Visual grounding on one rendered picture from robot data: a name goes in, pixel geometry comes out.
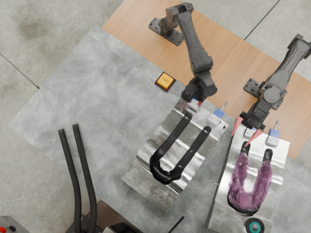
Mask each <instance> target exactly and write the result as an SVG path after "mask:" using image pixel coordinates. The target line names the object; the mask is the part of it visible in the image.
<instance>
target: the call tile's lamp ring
mask: <svg viewBox="0 0 311 233"><path fill-rule="evenodd" d="M163 73H165V72H163ZM163 73H162V74H161V75H160V77H161V76H162V75H163ZM165 74H167V73H165ZM167 75H168V74H167ZM168 76H170V75H168ZM160 77H159V78H160ZM170 77H171V76H170ZM159 78H158V79H157V80H156V82H155V83H156V84H157V85H158V86H160V87H161V88H162V89H164V90H165V91H168V89H169V88H170V87H171V85H172V84H173V83H174V82H175V81H176V79H174V78H173V77H171V78H173V79H174V81H173V82H172V84H171V85H170V86H169V87H168V89H165V88H164V87H162V86H161V85H159V84H158V83H157V81H158V80H159Z"/></svg>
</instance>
